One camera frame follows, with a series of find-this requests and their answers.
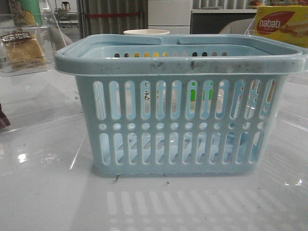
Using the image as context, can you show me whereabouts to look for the light blue plastic basket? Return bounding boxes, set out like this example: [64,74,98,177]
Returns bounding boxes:
[54,34,308,176]

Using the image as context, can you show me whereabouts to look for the white paper cup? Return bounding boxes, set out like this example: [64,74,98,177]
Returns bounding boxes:
[124,29,170,35]

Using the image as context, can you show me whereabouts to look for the white drawer cabinet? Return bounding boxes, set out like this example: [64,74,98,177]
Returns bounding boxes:
[148,0,193,34]

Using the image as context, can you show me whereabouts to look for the packaged bread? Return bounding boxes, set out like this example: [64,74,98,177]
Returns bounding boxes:
[0,28,46,72]

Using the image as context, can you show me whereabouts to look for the yellow nabati wafer box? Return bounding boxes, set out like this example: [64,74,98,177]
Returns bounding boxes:
[254,5,308,48]

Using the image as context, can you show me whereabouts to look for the dark red snack packet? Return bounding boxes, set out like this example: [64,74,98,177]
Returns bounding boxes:
[0,104,11,129]

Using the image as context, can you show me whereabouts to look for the clear acrylic stand right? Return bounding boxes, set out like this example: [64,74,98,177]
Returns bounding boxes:
[245,19,308,48]

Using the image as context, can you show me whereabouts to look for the clear acrylic shelf left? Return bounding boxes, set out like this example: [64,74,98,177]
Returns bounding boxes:
[0,0,81,133]

